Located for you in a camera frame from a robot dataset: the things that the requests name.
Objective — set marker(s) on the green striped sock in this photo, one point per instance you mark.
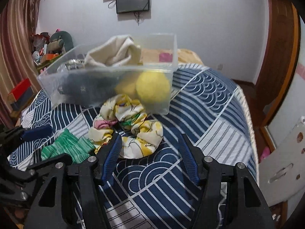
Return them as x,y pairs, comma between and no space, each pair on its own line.
78,149

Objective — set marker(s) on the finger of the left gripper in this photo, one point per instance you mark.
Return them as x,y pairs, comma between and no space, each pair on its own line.
35,170
17,136

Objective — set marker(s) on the striped brown curtain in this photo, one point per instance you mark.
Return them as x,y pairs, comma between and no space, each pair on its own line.
19,20

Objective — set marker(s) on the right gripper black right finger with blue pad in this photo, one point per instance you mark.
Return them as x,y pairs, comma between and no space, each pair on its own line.
245,204

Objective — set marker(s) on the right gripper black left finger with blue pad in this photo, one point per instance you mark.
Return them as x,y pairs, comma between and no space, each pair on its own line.
54,205

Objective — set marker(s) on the black bag with chain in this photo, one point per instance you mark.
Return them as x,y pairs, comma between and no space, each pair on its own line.
86,86

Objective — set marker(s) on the white appliance with stickers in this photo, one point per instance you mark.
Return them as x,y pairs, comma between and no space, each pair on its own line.
281,174

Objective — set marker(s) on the white drawstring pouch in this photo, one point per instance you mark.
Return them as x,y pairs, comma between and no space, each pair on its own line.
117,51

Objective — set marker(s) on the beige blanket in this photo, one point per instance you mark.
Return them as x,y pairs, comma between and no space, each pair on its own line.
183,54

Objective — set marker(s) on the green box of clutter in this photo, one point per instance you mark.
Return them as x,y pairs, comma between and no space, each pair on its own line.
47,60

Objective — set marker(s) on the floral fabric scrunchie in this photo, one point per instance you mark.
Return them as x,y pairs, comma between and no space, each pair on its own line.
131,115

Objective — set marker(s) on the green dinosaur plush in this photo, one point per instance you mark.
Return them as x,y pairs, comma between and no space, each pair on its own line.
65,38

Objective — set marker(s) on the red box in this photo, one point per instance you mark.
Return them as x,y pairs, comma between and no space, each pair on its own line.
19,90

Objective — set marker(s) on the small black wall monitor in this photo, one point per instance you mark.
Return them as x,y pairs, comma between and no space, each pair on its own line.
126,6

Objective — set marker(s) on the yellow felt ball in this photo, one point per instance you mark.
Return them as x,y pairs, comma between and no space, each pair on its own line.
153,87

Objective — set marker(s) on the clear plastic storage bin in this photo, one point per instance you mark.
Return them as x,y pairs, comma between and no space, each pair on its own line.
139,66

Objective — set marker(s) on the yellow sponge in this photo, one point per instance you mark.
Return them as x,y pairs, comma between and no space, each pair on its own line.
127,85

